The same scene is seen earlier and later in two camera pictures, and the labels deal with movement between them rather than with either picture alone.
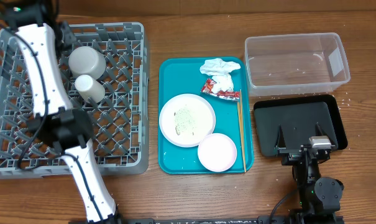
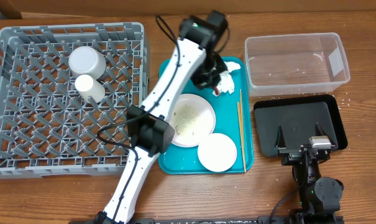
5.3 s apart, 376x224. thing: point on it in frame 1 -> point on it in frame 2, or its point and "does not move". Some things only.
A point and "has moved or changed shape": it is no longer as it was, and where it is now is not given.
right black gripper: (290, 155) does not move
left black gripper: (69, 37) -> (199, 80)
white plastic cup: (91, 89) does not move
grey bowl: (87, 61) does not move
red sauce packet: (228, 94) has moved or changed shape
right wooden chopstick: (242, 133) does not move
